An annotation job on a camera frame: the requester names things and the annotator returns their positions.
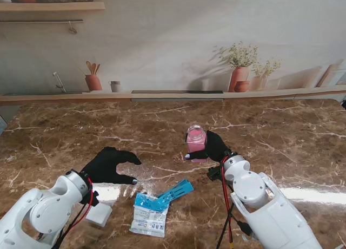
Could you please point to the white square bottle cap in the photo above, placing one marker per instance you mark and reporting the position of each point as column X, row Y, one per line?
column 98, row 215

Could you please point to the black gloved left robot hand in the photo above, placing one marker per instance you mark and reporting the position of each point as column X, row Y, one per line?
column 105, row 167

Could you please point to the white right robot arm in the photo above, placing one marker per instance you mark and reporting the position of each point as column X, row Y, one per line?
column 262, row 203

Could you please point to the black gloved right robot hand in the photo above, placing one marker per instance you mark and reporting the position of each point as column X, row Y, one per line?
column 213, row 149

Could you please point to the blue plastic bag clip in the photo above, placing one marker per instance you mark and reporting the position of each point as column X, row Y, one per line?
column 173, row 195

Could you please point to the white and blue seasoning bag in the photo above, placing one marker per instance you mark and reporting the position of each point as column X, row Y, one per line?
column 150, row 219

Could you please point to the grey blue edge object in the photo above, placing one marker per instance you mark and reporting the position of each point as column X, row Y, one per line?
column 2, row 124

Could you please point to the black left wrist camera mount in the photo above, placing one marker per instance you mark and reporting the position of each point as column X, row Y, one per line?
column 94, row 199

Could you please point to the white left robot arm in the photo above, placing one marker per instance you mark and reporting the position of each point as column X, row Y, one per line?
column 40, row 213

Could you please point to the wooden wall shelf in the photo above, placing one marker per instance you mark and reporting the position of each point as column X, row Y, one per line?
column 54, row 6

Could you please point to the beige vase with flowers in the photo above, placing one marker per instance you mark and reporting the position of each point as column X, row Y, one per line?
column 258, row 82

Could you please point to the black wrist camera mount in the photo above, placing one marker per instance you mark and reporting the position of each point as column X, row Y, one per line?
column 94, row 199
column 213, row 173

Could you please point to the clear bottle with pink seasoning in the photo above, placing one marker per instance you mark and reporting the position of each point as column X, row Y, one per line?
column 196, row 143

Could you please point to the black edge object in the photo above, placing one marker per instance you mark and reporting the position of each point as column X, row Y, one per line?
column 344, row 104

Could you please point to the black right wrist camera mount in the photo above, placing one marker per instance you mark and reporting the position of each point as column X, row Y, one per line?
column 213, row 173

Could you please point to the wooden cutting boards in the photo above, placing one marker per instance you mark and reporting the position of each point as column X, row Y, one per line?
column 328, row 75

